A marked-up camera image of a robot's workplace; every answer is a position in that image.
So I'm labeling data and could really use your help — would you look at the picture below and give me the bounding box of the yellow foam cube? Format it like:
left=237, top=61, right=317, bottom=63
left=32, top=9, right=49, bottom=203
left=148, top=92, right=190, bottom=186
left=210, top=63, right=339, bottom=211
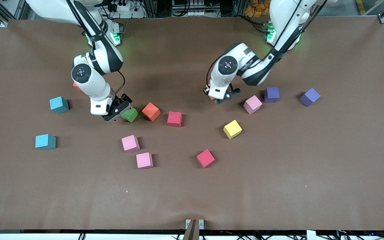
left=203, top=85, right=216, bottom=101
left=223, top=120, right=243, bottom=139

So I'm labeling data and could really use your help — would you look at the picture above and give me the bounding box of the purple foam cube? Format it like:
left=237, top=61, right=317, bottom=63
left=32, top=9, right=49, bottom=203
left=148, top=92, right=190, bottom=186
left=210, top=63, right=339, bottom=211
left=299, top=88, right=321, bottom=107
left=264, top=87, right=280, bottom=103

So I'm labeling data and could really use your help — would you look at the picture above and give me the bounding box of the blue foam cube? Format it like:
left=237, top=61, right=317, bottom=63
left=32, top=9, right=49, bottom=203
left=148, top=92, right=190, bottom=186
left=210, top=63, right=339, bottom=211
left=35, top=134, right=56, bottom=150
left=49, top=96, right=70, bottom=114

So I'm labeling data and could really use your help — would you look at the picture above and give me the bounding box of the white power strip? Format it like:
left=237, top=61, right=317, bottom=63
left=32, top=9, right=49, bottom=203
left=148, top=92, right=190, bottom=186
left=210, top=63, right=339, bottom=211
left=107, top=0, right=146, bottom=19
left=171, top=9, right=213, bottom=17

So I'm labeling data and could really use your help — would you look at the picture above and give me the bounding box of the pink foam cube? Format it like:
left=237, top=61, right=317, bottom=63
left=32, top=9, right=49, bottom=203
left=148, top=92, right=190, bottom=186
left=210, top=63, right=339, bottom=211
left=243, top=95, right=263, bottom=115
left=136, top=152, right=154, bottom=169
left=121, top=135, right=140, bottom=153

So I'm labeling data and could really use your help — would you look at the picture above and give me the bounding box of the small metal bracket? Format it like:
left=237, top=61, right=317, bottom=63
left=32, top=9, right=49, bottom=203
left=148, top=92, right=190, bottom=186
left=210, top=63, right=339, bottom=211
left=185, top=219, right=204, bottom=230

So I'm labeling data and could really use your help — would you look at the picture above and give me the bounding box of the brown table cover mat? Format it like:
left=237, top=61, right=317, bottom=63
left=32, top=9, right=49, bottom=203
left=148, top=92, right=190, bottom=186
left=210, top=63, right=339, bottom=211
left=0, top=16, right=384, bottom=231

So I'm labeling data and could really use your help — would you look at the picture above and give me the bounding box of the red foam cube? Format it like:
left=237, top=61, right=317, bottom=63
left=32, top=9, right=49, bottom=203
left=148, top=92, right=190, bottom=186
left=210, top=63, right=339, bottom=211
left=167, top=111, right=183, bottom=127
left=196, top=149, right=215, bottom=168

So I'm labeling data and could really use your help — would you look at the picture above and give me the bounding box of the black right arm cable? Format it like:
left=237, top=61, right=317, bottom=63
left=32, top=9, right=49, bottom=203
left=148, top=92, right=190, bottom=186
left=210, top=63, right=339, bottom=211
left=66, top=0, right=126, bottom=95

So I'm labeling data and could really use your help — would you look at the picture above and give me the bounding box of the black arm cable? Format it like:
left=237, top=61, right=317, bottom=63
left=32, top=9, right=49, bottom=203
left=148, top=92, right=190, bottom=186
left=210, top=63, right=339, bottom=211
left=66, top=0, right=126, bottom=95
left=206, top=0, right=327, bottom=89

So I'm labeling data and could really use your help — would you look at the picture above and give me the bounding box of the pile of orange objects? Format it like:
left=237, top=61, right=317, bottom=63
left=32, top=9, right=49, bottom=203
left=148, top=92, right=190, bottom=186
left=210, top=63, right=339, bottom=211
left=245, top=0, right=272, bottom=18

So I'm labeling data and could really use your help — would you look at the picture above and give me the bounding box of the green foam cube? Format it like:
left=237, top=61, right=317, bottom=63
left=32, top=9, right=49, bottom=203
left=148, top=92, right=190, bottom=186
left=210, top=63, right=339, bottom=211
left=121, top=107, right=139, bottom=123

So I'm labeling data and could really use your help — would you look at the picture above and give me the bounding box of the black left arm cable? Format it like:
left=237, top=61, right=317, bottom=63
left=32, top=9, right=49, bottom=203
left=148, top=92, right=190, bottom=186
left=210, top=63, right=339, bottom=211
left=206, top=0, right=327, bottom=89

